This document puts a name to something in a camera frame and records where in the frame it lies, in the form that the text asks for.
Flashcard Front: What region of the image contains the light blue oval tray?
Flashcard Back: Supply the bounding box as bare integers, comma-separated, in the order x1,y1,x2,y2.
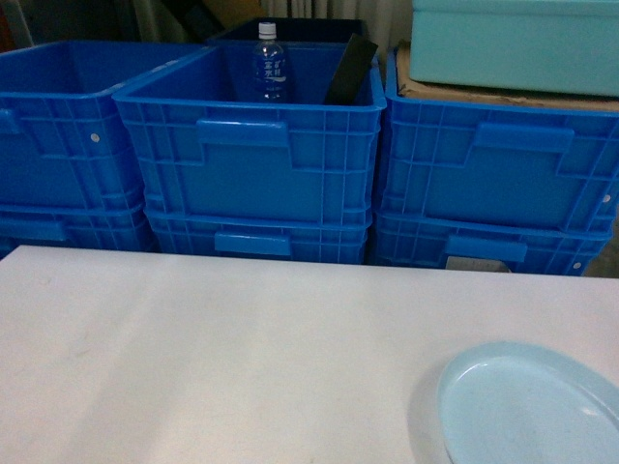
437,342,618,463

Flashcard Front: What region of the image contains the blue crate bottom middle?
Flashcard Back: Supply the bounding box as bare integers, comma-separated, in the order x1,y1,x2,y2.
145,208,369,265

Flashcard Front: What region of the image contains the blue crate top middle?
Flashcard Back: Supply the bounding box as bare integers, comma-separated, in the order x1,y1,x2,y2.
114,43,386,228

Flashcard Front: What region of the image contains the black flat panel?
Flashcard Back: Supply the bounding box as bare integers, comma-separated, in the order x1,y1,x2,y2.
323,34,378,105

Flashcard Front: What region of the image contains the clear water bottle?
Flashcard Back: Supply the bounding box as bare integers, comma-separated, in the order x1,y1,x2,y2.
252,21,289,103

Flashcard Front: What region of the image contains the blue crate top right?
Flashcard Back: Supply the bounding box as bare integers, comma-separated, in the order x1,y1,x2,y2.
376,49,618,232

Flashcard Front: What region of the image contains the blue crate bottom left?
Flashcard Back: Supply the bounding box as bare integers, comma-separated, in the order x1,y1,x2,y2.
1,205,160,257

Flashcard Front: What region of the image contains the dark blue rear crate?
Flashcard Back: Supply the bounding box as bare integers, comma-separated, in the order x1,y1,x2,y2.
206,17,368,44

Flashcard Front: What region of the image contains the blue crate bottom right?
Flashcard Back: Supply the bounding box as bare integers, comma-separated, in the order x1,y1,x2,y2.
367,212,612,276

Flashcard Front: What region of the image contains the blue crate top left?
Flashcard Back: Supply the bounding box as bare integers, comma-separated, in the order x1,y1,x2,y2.
1,41,199,212

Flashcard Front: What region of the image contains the teal plastic box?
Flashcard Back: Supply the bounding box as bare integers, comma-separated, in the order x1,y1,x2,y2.
409,1,618,98

